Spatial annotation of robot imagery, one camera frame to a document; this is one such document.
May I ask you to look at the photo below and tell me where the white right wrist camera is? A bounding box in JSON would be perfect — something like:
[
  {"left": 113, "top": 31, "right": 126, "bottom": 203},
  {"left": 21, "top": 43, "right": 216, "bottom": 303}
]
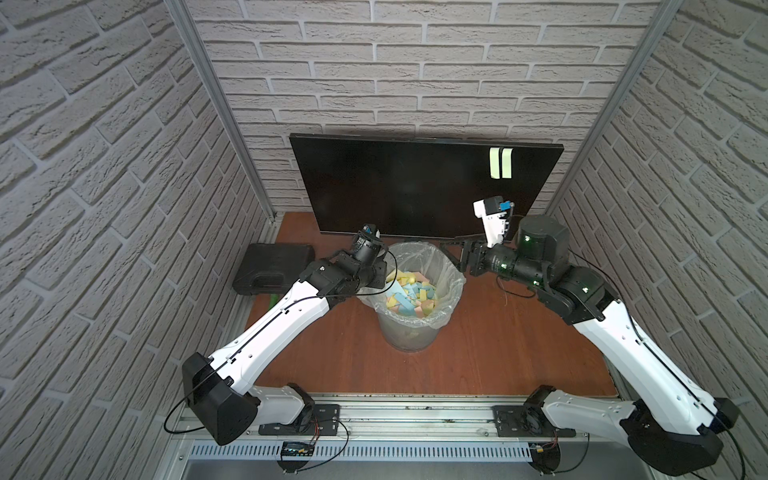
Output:
[{"left": 473, "top": 196, "right": 514, "bottom": 248}]

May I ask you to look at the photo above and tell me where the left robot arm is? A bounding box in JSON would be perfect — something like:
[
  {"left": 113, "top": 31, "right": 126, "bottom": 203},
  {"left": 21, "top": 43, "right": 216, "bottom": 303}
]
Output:
[{"left": 182, "top": 224, "right": 392, "bottom": 446}]

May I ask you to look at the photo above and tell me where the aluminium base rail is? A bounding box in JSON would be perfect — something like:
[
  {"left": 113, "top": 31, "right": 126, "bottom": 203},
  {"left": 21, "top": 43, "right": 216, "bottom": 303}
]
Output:
[{"left": 156, "top": 395, "right": 626, "bottom": 478}]

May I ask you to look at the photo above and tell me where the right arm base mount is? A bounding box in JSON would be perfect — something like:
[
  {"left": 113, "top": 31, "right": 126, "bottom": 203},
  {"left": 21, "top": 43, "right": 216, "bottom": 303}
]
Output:
[{"left": 491, "top": 404, "right": 576, "bottom": 439}]

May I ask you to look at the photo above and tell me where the right aluminium corner post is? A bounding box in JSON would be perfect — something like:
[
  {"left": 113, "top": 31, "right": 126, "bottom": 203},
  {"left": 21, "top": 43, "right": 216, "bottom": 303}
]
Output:
[{"left": 545, "top": 0, "right": 684, "bottom": 215}]

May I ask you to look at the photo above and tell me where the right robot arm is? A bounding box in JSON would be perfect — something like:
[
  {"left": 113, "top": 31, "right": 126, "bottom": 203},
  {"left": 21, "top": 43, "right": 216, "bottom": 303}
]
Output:
[{"left": 459, "top": 212, "right": 740, "bottom": 476}]

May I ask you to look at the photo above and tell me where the clear plastic bin liner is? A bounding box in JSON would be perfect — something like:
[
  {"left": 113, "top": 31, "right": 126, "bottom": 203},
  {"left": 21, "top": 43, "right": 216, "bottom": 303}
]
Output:
[{"left": 358, "top": 242, "right": 466, "bottom": 320}]

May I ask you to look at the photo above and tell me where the pile of discarded sticky notes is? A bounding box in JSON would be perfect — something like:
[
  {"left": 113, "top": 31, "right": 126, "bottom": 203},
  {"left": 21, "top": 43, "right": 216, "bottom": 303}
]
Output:
[{"left": 385, "top": 270, "right": 438, "bottom": 318}]

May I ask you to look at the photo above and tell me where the aluminium corner post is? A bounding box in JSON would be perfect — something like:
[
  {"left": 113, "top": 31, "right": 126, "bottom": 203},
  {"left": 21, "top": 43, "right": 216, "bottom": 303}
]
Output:
[
  {"left": 166, "top": 0, "right": 277, "bottom": 222},
  {"left": 545, "top": 0, "right": 684, "bottom": 215}
]

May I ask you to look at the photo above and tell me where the left aluminium corner post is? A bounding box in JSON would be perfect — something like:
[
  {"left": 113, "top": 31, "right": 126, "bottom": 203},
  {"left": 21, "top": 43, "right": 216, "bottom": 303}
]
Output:
[{"left": 166, "top": 0, "right": 277, "bottom": 222}]

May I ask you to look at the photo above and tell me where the yellow-green sticky note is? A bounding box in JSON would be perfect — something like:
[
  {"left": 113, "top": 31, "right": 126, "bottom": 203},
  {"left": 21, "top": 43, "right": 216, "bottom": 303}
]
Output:
[{"left": 501, "top": 148, "right": 514, "bottom": 179}]

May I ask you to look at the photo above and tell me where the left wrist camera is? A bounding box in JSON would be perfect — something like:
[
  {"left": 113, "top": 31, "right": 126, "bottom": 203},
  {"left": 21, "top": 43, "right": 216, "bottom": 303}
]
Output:
[{"left": 357, "top": 224, "right": 384, "bottom": 248}]

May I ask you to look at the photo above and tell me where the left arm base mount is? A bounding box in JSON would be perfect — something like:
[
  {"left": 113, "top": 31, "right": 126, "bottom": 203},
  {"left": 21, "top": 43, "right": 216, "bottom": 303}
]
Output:
[{"left": 258, "top": 403, "right": 341, "bottom": 437}]

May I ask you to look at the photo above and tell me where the black AOC monitor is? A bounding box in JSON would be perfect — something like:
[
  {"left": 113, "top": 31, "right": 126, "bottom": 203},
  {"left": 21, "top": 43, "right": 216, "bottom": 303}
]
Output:
[{"left": 289, "top": 134, "right": 564, "bottom": 239}]

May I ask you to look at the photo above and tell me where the black plastic tool case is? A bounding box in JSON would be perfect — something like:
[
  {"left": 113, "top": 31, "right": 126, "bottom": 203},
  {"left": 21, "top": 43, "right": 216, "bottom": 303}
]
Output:
[{"left": 232, "top": 243, "right": 315, "bottom": 296}]

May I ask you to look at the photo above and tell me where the grey waste bin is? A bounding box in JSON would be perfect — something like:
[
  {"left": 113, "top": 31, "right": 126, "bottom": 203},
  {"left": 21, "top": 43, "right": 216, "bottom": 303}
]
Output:
[{"left": 378, "top": 312, "right": 449, "bottom": 353}]

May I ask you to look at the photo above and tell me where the left small circuit board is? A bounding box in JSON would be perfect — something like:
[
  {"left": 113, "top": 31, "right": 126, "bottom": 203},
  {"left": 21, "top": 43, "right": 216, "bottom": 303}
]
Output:
[{"left": 280, "top": 441, "right": 315, "bottom": 461}]

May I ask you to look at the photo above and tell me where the green sticky note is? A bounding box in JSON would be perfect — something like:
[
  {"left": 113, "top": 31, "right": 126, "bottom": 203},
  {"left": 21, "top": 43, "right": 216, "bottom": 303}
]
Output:
[{"left": 489, "top": 147, "right": 501, "bottom": 180}]

